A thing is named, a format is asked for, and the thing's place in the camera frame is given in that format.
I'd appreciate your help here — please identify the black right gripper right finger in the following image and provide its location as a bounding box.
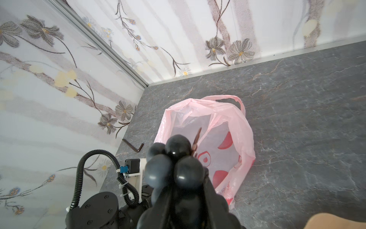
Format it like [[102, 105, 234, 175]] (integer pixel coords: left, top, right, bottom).
[[202, 169, 245, 229]]

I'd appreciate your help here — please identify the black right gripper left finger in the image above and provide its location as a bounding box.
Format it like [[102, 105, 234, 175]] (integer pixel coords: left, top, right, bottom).
[[136, 187, 174, 229]]

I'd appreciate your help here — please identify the dark fake grape bunch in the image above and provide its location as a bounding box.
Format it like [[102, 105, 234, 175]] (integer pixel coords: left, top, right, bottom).
[[143, 127, 205, 229]]

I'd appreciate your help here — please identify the pink plastic bag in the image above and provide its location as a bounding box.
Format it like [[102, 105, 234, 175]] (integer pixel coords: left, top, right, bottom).
[[155, 95, 255, 209]]

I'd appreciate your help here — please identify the pink scalloped plate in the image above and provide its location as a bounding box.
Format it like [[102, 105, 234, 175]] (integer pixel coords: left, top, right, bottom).
[[304, 213, 366, 229]]

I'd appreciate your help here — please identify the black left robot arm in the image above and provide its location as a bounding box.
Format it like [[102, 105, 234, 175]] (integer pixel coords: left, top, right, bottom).
[[65, 149, 153, 229]]

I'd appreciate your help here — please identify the dark hex key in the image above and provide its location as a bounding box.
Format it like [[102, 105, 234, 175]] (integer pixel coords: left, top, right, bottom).
[[122, 138, 144, 153]]

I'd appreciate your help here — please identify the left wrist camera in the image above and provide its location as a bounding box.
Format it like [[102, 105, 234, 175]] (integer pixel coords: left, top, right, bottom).
[[117, 158, 147, 203]]

